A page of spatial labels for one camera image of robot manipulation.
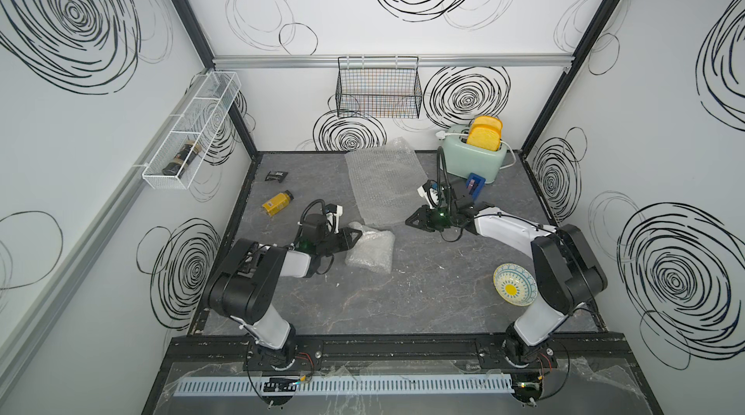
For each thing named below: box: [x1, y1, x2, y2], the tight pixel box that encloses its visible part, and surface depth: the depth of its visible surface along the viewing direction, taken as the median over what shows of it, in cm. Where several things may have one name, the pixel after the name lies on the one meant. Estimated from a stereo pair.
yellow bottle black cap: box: [261, 189, 294, 218], surface depth 103 cm
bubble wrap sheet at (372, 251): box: [344, 221, 396, 274], surface depth 86 cm
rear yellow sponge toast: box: [472, 115, 504, 133], surface depth 102 cm
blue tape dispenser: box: [465, 172, 486, 202], surface depth 104 cm
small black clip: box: [265, 170, 289, 184], surface depth 113 cm
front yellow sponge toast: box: [466, 126, 501, 152], surface depth 101 cm
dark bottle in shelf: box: [161, 140, 202, 177], surface depth 68 cm
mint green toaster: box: [436, 124, 508, 185], surface depth 105 cm
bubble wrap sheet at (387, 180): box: [344, 136, 429, 226], surface depth 114 cm
